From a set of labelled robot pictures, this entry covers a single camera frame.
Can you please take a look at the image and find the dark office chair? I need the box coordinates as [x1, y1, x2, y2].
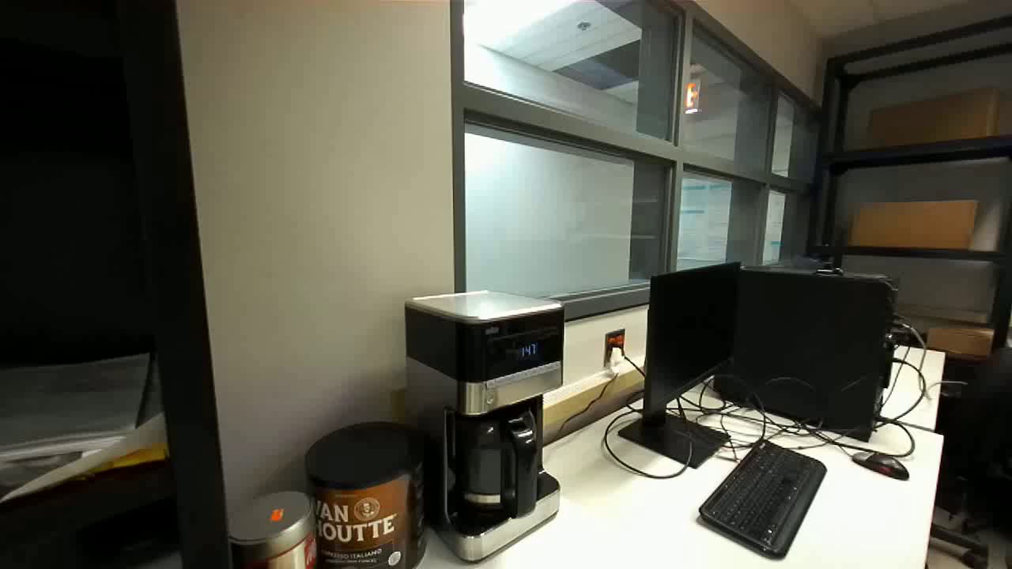
[930, 343, 1012, 569]

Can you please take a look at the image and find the wall power outlet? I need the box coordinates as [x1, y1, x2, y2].
[601, 326, 630, 372]

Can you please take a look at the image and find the black computer tower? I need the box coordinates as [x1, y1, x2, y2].
[725, 262, 901, 443]

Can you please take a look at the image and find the black steel drip coffeemaker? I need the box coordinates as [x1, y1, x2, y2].
[403, 287, 567, 567]

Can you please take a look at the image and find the black computer mouse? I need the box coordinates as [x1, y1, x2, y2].
[851, 450, 913, 484]

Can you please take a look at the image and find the black keyboard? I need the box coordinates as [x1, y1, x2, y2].
[696, 440, 832, 563]

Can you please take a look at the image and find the stack of papers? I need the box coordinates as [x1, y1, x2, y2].
[0, 352, 171, 506]

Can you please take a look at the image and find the brown Van Houtte coffee can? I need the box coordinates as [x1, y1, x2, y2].
[304, 420, 429, 569]

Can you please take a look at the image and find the black metal storage rack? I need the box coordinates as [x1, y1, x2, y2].
[817, 12, 1012, 358]

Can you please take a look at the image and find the black shelf unit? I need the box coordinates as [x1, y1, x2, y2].
[0, 0, 234, 569]

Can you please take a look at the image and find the black monitor cable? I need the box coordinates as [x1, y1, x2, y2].
[597, 403, 692, 484]

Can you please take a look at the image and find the small orange jar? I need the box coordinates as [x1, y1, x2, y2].
[227, 489, 321, 569]

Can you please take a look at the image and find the black computer monitor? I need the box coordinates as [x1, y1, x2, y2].
[618, 260, 742, 471]

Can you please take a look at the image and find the cardboard box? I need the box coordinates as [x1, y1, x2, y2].
[862, 85, 1002, 147]
[848, 200, 984, 253]

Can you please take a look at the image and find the interior window with dark frame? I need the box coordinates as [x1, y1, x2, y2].
[450, 0, 829, 322]

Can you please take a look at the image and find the coffeemaker power cable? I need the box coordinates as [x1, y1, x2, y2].
[547, 343, 648, 440]

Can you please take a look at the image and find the glass coffee carafe black handle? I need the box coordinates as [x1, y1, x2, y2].
[459, 406, 547, 521]

